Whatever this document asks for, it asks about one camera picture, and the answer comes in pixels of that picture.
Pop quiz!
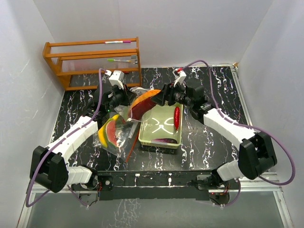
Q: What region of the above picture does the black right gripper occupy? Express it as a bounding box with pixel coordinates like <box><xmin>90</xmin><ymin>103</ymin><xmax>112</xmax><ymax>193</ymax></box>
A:
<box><xmin>151</xmin><ymin>81</ymin><xmax>193</xmax><ymax>107</ymax></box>

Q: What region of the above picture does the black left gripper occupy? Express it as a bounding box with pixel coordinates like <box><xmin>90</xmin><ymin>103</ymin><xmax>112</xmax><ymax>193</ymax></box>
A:
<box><xmin>106</xmin><ymin>83</ymin><xmax>137</xmax><ymax>112</ymax></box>

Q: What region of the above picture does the clear bag of white discs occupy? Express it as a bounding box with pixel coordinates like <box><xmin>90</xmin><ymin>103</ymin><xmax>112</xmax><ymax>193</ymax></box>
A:
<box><xmin>114</xmin><ymin>86</ymin><xmax>160</xmax><ymax>122</ymax></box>

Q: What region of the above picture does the dark red toy sweet potato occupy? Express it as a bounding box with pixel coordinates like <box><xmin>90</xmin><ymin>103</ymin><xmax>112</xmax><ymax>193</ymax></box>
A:
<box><xmin>129</xmin><ymin>96</ymin><xmax>156</xmax><ymax>120</ymax></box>

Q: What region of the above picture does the pale green perforated basket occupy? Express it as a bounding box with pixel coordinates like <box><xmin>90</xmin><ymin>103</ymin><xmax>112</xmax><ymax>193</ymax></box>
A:
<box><xmin>138</xmin><ymin>103</ymin><xmax>183</xmax><ymax>149</ymax></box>

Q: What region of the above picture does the red watermelon slice toy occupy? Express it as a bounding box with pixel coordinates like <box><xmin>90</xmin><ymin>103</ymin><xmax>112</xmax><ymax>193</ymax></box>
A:
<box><xmin>104</xmin><ymin>119</ymin><xmax>117</xmax><ymax>148</ymax></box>

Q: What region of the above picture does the yellow toy banana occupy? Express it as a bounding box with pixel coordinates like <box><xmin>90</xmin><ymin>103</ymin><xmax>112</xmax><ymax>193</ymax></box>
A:
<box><xmin>98</xmin><ymin>114</ymin><xmax>120</xmax><ymax>148</ymax></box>

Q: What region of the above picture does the purple toy eggplant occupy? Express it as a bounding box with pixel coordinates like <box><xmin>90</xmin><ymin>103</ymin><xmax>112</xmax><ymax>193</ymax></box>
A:
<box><xmin>152</xmin><ymin>138</ymin><xmax>177</xmax><ymax>144</ymax></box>

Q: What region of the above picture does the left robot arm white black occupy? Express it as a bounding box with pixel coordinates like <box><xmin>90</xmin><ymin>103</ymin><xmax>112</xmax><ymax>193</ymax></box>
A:
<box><xmin>28</xmin><ymin>85</ymin><xmax>136</xmax><ymax>193</ymax></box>

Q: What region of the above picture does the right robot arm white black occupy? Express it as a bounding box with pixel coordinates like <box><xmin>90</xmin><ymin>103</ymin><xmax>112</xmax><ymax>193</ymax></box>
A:
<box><xmin>151</xmin><ymin>84</ymin><xmax>277</xmax><ymax>189</ymax></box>

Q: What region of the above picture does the green marker pen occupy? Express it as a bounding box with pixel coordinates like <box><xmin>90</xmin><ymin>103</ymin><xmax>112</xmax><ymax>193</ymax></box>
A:
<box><xmin>107</xmin><ymin>59</ymin><xmax>131</xmax><ymax>63</ymax></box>

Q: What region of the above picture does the wooden shelf rack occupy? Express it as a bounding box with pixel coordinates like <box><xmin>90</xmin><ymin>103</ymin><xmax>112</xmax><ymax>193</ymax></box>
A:
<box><xmin>42</xmin><ymin>37</ymin><xmax>142</xmax><ymax>91</ymax></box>

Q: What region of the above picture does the pink white marker pen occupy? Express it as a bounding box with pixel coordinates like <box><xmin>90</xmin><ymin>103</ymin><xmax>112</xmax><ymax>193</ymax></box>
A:
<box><xmin>104</xmin><ymin>40</ymin><xmax>131</xmax><ymax>44</ymax></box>

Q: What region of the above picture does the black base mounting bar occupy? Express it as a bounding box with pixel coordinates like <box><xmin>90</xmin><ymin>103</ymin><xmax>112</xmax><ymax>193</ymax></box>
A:
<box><xmin>72</xmin><ymin>171</ymin><xmax>238</xmax><ymax>200</ymax></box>

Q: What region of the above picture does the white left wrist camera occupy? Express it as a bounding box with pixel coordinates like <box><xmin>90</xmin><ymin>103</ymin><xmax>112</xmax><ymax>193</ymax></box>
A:
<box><xmin>109</xmin><ymin>70</ymin><xmax>124</xmax><ymax>89</ymax></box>

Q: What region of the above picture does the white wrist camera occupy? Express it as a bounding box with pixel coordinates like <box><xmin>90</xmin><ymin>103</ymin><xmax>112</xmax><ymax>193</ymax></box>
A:
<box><xmin>109</xmin><ymin>70</ymin><xmax>124</xmax><ymax>89</ymax></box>
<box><xmin>173</xmin><ymin>68</ymin><xmax>186</xmax><ymax>87</ymax></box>

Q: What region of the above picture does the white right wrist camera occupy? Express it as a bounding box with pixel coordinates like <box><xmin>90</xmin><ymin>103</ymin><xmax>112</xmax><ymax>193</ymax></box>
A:
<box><xmin>173</xmin><ymin>68</ymin><xmax>186</xmax><ymax>87</ymax></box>

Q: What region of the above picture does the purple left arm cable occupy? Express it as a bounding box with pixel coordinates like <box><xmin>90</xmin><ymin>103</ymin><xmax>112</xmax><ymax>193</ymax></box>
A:
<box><xmin>25</xmin><ymin>68</ymin><xmax>112</xmax><ymax>208</ymax></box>

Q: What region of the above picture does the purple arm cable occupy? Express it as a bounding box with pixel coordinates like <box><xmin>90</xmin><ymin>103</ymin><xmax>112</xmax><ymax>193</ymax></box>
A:
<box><xmin>25</xmin><ymin>68</ymin><xmax>112</xmax><ymax>208</ymax></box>
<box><xmin>174</xmin><ymin>59</ymin><xmax>296</xmax><ymax>207</ymax></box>

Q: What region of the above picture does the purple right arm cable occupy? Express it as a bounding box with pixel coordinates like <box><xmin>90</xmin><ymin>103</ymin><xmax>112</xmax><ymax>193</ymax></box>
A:
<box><xmin>174</xmin><ymin>59</ymin><xmax>296</xmax><ymax>207</ymax></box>

